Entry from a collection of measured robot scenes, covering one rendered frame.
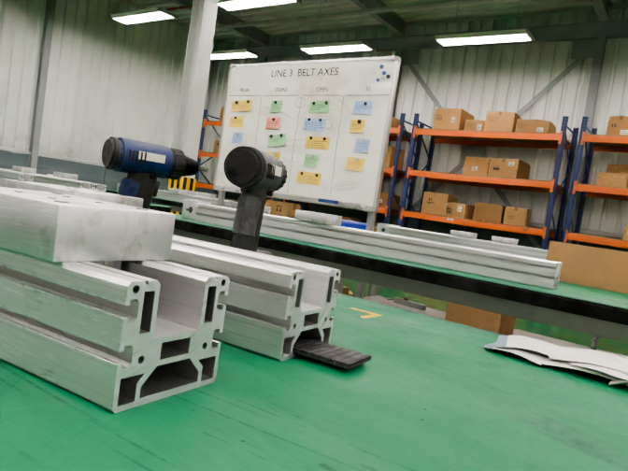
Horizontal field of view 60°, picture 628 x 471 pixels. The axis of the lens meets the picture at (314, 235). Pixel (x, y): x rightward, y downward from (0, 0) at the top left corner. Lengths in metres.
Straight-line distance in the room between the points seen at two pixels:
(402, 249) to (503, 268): 0.37
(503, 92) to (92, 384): 11.39
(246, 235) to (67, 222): 0.42
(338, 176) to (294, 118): 0.59
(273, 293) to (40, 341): 0.20
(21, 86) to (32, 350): 12.95
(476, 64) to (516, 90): 1.04
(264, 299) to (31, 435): 0.25
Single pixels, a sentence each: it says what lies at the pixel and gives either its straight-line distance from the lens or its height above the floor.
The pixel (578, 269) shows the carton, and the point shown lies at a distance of 2.30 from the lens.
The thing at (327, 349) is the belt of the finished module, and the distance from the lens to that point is 0.55.
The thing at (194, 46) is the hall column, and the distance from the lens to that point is 9.55.
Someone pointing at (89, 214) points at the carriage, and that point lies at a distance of 0.42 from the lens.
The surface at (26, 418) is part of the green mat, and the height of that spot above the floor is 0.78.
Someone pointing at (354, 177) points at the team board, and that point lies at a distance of 3.62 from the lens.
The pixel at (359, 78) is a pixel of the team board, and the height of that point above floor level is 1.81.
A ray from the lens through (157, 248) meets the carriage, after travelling 0.47.
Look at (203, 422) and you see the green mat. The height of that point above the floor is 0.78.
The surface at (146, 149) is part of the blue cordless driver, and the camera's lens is 1.01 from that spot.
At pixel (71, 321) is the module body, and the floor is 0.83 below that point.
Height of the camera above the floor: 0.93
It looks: 3 degrees down
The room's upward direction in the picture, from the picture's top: 8 degrees clockwise
